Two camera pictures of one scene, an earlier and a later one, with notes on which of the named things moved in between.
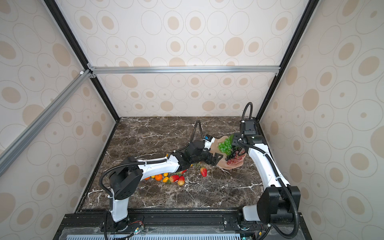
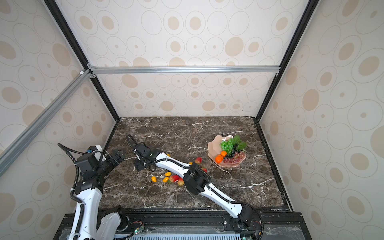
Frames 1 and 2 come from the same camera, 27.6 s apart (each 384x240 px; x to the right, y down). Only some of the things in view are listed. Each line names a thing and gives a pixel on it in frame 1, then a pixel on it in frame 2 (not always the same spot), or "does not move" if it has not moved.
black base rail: (178, 227) does not move
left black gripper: (214, 161) to (114, 160)
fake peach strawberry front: (181, 180) does not move
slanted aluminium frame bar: (8, 157) does not move
